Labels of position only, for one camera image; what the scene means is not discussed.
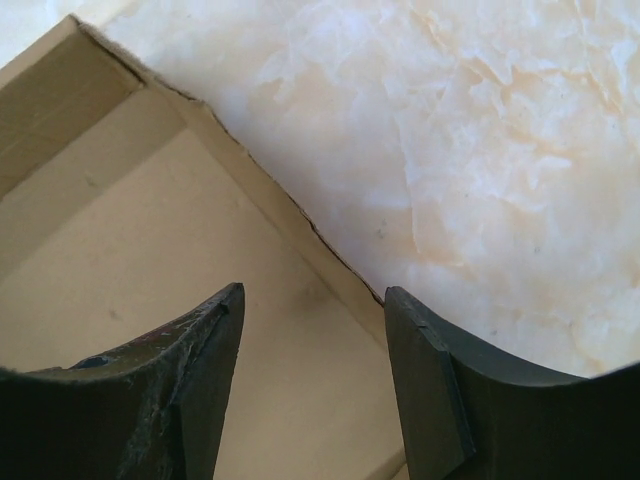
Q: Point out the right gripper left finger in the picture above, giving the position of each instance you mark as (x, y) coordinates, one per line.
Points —
(152, 408)

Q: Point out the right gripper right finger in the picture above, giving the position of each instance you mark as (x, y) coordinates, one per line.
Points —
(469, 410)

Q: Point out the brown cardboard box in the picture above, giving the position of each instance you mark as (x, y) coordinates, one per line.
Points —
(125, 203)

